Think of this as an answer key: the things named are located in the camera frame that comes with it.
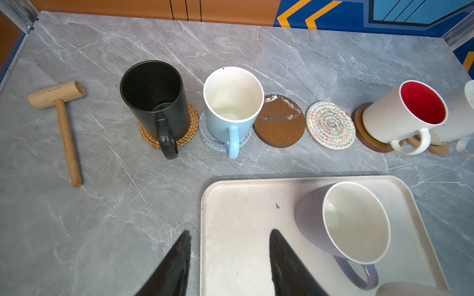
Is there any cork paw print coaster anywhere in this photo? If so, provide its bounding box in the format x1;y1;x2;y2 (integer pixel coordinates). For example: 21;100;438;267
406;136;449;156

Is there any woven rattan round coaster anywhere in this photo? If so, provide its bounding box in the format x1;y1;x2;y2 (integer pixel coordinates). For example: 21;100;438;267
139;102;199;150

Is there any dark brown round wooden coaster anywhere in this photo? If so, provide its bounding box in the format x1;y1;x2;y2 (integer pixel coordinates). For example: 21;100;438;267
351;102;394;153

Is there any clear glass round coaster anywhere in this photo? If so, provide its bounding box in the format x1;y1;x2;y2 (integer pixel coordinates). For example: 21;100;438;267
199;109;255;159

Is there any purple mug white inside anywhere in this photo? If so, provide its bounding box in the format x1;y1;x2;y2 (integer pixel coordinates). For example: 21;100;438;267
295;181;391;291

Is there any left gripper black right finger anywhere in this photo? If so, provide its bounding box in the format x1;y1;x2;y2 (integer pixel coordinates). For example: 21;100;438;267
269;229;328;296

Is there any small wooden mallet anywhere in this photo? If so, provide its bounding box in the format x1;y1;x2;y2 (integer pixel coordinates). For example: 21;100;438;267
27;81;86;187

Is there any aluminium corner post right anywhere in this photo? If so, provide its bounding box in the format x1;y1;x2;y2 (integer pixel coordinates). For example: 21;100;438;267
442;11;474;51

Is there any aluminium corner post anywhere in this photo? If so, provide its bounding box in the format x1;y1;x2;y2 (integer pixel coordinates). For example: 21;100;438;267
442;11;474;51
0;0;38;34

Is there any beige serving tray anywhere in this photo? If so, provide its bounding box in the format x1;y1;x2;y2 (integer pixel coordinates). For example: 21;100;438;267
200;175;449;296

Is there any light blue mug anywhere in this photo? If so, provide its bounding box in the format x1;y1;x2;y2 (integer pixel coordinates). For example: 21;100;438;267
203;67;264;159

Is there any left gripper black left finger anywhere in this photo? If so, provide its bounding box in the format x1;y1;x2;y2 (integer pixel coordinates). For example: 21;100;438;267
136;230;191;296

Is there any red mug white handle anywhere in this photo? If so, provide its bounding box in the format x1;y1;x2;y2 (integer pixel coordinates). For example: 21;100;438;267
362;80;448;155

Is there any black mug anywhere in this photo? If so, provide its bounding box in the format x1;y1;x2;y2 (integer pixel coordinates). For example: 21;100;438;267
120;60;191;160

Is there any glossy brown round coaster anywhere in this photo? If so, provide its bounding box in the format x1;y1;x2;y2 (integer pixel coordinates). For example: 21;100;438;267
253;94;306;148

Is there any white woven round coaster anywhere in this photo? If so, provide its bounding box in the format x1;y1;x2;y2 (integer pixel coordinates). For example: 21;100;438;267
306;101;356;150

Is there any aluminium corner post left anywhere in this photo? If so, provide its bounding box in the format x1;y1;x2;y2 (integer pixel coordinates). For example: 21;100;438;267
0;0;38;34

